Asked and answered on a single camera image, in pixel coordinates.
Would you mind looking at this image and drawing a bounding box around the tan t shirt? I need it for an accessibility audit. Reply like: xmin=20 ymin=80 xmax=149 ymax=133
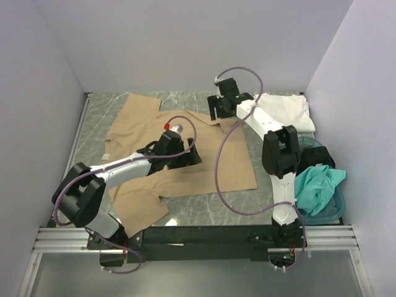
xmin=105 ymin=93 xmax=257 ymax=236

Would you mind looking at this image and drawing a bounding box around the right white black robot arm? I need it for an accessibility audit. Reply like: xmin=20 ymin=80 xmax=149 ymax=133
xmin=207 ymin=78 xmax=300 ymax=247

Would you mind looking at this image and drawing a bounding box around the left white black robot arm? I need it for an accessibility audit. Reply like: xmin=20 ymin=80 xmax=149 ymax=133
xmin=52 ymin=127 xmax=202 ymax=249

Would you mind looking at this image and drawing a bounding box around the folded white t shirt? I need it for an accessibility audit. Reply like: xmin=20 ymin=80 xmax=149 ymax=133
xmin=253 ymin=93 xmax=316 ymax=133

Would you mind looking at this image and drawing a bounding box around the black t shirt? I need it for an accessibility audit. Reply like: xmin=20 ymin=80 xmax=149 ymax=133
xmin=298 ymin=146 xmax=335 ymax=171

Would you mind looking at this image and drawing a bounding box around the black base beam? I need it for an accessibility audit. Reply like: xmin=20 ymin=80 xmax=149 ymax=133
xmin=98 ymin=225 xmax=298 ymax=269

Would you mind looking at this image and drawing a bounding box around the teal t shirt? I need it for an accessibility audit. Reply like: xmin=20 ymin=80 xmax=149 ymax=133
xmin=295 ymin=165 xmax=347 ymax=216

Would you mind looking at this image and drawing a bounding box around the teal plastic laundry basket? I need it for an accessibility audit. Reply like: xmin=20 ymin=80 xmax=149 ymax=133
xmin=297 ymin=136 xmax=345 ymax=225

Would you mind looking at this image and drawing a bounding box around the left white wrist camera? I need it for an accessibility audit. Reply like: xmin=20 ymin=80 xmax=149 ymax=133
xmin=164 ymin=123 xmax=183 ymax=135

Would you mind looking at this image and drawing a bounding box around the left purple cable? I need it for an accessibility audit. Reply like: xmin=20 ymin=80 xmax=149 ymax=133
xmin=52 ymin=115 xmax=199 ymax=275

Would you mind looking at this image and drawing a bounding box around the purple cable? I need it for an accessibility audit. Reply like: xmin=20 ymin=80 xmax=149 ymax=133
xmin=215 ymin=67 xmax=310 ymax=270
xmin=52 ymin=115 xmax=199 ymax=275

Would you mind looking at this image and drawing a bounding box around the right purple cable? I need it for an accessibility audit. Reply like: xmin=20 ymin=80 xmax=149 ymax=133
xmin=215 ymin=67 xmax=310 ymax=270

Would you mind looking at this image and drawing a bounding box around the aluminium rail frame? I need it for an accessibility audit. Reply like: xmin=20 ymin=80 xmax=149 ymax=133
xmin=33 ymin=93 xmax=358 ymax=253

